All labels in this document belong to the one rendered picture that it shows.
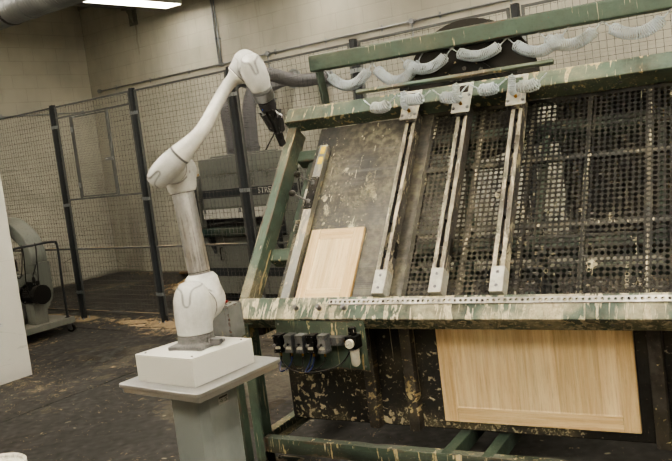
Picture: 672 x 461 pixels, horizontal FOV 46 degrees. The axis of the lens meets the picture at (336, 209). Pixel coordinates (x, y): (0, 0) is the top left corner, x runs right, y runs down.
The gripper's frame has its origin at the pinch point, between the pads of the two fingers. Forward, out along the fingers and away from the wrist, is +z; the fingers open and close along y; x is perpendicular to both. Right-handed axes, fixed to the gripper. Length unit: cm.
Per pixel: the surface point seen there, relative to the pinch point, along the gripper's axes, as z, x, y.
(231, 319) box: 78, 48, 28
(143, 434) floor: 187, 78, 133
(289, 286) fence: 84, 14, 18
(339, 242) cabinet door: 75, -15, 4
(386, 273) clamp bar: 74, -2, -34
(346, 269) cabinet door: 80, -2, -8
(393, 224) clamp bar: 66, -26, -26
